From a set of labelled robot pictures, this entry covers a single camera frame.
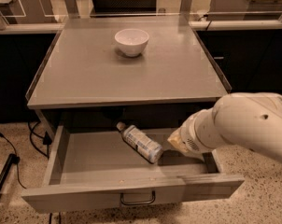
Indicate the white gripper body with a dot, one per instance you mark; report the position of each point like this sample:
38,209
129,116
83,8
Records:
190,139

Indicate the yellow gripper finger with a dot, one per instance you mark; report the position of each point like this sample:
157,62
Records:
176,141

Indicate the blue plastic bottle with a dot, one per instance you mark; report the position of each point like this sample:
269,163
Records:
140,142

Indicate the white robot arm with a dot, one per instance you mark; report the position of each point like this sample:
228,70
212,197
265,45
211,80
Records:
249,120

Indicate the grey open drawer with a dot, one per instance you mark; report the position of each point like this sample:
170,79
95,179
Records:
90,170

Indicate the grey cabinet counter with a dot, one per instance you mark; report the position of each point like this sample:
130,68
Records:
86,69

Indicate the white ceramic bowl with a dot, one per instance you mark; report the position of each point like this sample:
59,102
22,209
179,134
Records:
131,42

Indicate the black mesh chair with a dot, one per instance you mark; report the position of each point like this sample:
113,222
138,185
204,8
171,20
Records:
106,8

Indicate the black bar on floor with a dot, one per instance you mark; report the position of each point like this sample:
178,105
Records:
11,159

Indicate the clear acrylic barrier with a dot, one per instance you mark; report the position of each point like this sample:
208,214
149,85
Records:
195,12

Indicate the metal drawer handle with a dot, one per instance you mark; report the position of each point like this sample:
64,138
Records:
151,200

